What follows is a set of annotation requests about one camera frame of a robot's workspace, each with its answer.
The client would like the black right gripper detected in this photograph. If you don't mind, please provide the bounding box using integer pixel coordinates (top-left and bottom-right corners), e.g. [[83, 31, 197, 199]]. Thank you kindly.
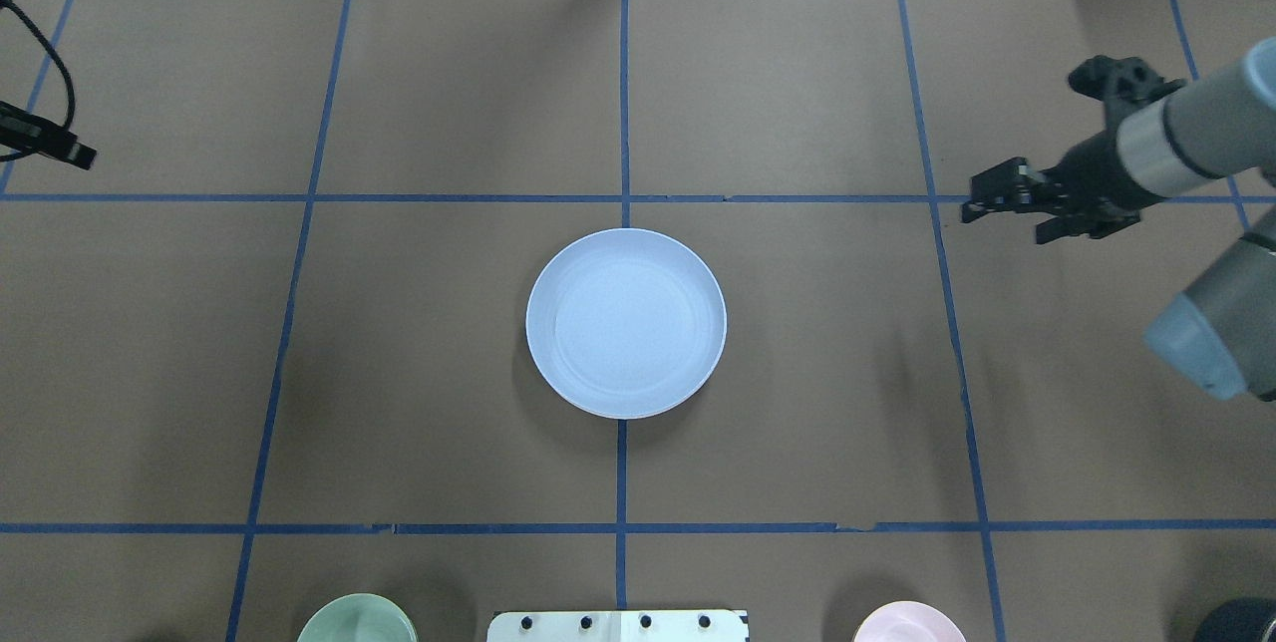
[[961, 131, 1162, 245]]

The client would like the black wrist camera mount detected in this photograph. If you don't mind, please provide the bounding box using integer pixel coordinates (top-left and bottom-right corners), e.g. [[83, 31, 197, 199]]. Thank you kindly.
[[1067, 55, 1185, 133]]

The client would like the blue plate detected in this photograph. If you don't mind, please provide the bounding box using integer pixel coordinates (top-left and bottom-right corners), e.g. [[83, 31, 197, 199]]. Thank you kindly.
[[524, 227, 729, 420]]

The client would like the green bowl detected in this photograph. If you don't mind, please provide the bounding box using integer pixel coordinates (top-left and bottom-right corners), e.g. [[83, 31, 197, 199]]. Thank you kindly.
[[296, 593, 419, 641]]

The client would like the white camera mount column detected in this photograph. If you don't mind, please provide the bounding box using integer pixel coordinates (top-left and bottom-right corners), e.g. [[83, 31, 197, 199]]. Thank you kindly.
[[486, 609, 752, 641]]

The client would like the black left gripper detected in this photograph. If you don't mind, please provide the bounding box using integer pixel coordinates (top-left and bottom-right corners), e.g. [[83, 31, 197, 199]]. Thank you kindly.
[[1, 101, 97, 170]]

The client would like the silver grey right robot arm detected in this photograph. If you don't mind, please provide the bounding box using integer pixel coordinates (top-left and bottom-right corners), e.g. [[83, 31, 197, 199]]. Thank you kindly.
[[960, 38, 1273, 406]]

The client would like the dark blue pot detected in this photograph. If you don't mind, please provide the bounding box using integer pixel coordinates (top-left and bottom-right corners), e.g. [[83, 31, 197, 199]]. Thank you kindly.
[[1192, 597, 1275, 642]]

